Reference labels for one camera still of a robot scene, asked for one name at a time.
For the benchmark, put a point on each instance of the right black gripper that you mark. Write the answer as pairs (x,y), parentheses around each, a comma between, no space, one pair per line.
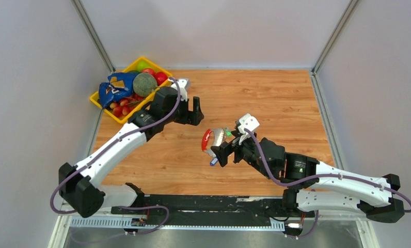
(225,149)

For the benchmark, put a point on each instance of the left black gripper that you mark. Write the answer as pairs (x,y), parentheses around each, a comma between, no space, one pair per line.
(194,117)

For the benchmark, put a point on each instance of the key with green tag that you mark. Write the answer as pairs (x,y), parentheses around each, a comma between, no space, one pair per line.
(227,132)

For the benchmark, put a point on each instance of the key with blue tag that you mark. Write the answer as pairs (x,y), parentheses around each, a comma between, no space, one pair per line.
(214,161)

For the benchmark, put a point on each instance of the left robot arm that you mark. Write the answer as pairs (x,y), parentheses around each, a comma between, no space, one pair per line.
(80,184)

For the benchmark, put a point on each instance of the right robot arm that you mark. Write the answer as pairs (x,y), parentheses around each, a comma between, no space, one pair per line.
(310,184)

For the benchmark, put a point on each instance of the red tomato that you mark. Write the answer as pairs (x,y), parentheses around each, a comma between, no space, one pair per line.
(160,78)

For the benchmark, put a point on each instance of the yellow plastic bin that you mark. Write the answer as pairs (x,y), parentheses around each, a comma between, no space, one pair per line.
(94,98)

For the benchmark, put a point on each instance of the green melon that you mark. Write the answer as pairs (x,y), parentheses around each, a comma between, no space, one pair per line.
(144,84)

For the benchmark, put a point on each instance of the red apple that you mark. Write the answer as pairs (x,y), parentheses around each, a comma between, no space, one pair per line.
(149,71)

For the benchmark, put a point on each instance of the green apple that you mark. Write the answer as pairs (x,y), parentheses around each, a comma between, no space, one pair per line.
(141,65)

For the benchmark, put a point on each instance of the bunch of red cherries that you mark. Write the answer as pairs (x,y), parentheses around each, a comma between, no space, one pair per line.
(124,106)

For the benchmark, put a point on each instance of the blue snack bag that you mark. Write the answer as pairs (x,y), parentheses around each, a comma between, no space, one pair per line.
(119,86)

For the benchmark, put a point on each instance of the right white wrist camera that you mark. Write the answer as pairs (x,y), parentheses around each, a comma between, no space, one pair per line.
(245,126)

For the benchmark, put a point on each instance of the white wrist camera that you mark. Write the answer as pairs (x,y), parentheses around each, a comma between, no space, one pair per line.
(184,85)
(245,126)

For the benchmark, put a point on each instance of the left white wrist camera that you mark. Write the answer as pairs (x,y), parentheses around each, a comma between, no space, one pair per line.
(184,85)

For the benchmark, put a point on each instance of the left frame post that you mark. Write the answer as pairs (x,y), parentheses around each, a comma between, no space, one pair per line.
(83,15)

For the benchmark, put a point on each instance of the frame post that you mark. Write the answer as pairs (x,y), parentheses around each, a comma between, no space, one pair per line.
(83,15)
(348,12)

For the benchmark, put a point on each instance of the right frame post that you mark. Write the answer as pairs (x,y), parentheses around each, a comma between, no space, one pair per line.
(348,12)

